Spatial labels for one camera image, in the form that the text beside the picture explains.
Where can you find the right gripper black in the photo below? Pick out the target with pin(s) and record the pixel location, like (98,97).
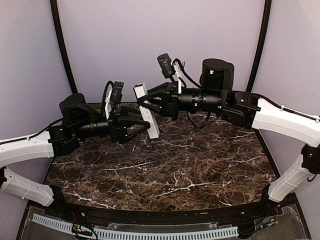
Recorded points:
(169,105)

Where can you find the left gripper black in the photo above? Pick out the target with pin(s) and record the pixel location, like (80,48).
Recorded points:
(120,133)

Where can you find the white remote control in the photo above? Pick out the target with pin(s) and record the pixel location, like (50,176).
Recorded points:
(140,90)

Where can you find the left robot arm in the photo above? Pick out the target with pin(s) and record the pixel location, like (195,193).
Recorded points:
(79,121)

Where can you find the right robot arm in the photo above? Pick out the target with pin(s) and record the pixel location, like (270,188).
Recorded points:
(214,94)

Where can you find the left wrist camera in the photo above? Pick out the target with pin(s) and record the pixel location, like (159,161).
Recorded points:
(116,93)

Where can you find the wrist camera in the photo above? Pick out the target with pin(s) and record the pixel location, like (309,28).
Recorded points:
(164,62)
(116,93)

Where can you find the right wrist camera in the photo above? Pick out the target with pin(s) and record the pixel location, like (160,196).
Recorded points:
(164,62)

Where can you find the grey slotted cable duct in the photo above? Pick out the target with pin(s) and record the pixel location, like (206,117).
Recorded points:
(99,233)

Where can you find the left black frame post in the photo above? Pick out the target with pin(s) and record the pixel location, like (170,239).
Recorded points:
(62,45)

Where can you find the black frame post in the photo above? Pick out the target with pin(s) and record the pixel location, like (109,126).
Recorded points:
(62,45)
(260,45)

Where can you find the right black frame post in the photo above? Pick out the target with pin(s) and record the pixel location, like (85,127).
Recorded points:
(260,45)

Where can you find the black front rail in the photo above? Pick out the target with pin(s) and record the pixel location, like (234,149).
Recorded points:
(243,216)

